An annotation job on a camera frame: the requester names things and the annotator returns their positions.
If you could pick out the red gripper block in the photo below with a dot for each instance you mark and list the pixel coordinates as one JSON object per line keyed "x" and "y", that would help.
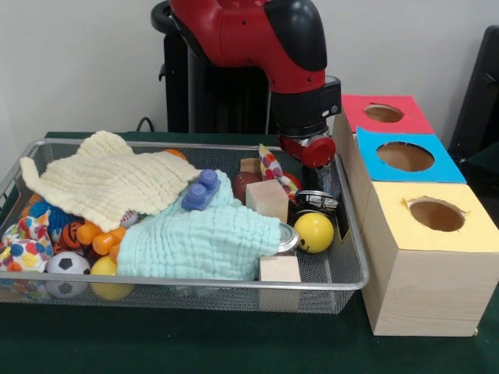
{"x": 312, "y": 150}

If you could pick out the colourful polka-dot cloth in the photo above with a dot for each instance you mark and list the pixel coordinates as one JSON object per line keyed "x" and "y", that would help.
{"x": 271, "y": 164}

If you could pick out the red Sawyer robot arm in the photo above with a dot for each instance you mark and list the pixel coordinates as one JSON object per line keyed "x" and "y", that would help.
{"x": 257, "y": 39}

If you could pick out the wooden box with three holes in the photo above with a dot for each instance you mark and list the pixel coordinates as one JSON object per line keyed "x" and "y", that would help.
{"x": 425, "y": 273}

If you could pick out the clear mesh bin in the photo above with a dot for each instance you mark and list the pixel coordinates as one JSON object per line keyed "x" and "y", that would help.
{"x": 47, "y": 152}

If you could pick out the red ball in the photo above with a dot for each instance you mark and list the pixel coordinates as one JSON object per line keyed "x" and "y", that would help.
{"x": 293, "y": 182}

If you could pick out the black soda can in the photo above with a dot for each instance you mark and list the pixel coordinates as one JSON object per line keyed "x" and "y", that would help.
{"x": 316, "y": 201}

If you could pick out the flat tan wooden block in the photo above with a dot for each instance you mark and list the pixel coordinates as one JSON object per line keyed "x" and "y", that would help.
{"x": 249, "y": 165}

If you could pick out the large wooden cube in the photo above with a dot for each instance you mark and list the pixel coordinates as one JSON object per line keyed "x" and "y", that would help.
{"x": 267, "y": 200}

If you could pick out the brown toy football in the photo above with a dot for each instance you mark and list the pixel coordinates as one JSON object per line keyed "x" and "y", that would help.
{"x": 242, "y": 185}

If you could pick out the yellow smiley ball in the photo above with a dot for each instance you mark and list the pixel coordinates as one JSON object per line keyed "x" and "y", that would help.
{"x": 314, "y": 232}

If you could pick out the blue toy car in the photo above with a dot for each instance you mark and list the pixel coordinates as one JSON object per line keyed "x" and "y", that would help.
{"x": 200, "y": 193}

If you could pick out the small wooden cube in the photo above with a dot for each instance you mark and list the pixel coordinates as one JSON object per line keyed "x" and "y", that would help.
{"x": 279, "y": 269}

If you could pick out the mint green muslin cloth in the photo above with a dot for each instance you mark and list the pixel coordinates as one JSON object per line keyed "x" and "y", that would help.
{"x": 203, "y": 241}

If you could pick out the black chair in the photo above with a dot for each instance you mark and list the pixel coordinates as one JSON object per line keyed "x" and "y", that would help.
{"x": 479, "y": 93}

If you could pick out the pale yellow muslin cloth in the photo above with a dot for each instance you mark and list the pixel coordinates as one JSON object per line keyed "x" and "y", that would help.
{"x": 109, "y": 183}

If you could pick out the black and white soccer ball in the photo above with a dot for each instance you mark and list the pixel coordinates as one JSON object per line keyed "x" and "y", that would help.
{"x": 68, "y": 265}

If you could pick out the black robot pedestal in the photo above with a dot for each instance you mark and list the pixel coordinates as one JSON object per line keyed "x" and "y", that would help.
{"x": 218, "y": 93}

